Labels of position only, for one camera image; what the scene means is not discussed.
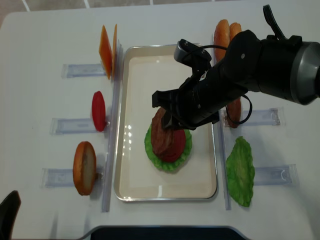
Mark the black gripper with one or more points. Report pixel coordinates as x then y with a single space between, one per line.
185 107

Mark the brown meat patty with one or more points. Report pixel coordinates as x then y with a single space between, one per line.
162 140
234 113

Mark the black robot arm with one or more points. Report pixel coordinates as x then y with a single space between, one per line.
284 68

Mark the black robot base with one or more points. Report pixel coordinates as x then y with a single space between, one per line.
166 233

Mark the red tomato slice on tray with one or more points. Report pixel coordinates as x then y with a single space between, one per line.
176 149

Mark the green lettuce on tray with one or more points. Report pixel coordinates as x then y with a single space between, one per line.
163 166

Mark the green lettuce leaf upright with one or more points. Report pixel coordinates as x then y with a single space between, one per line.
240 172

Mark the red tomato slice upright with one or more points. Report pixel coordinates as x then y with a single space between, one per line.
98 111

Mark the orange cheese slice inner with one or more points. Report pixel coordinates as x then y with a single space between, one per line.
114 51

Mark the orange cheese slice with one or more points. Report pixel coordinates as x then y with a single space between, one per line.
105 52
114 51

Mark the orange cheese slice outer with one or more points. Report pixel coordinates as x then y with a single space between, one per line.
105 52

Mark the clear tomato pusher track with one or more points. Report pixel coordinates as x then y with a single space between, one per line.
62 126

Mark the clear lettuce pusher track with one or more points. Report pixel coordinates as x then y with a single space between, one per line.
285 175

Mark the clear cheese pusher track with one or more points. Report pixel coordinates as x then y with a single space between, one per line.
82 70

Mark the white metal tray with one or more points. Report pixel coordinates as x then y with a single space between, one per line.
147 69

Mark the clear patty pusher track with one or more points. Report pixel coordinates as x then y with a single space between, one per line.
259 117

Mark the bun slice outer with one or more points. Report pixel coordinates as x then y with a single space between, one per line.
234 29

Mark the bun slice left upright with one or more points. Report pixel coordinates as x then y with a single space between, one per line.
84 168

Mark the clear left bun pusher track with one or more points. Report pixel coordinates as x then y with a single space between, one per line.
56 178

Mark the black left gripper tip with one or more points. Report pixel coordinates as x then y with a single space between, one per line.
9 208

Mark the clear right acrylic rail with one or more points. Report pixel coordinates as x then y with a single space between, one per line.
220 127

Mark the clear acrylic rail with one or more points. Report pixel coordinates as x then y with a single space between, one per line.
113 130
220 127

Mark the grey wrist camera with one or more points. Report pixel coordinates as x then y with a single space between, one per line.
182 48

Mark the clear left acrylic rail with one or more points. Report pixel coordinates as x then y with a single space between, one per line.
113 130

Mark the bun slice near rail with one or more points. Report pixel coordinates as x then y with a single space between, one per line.
221 38

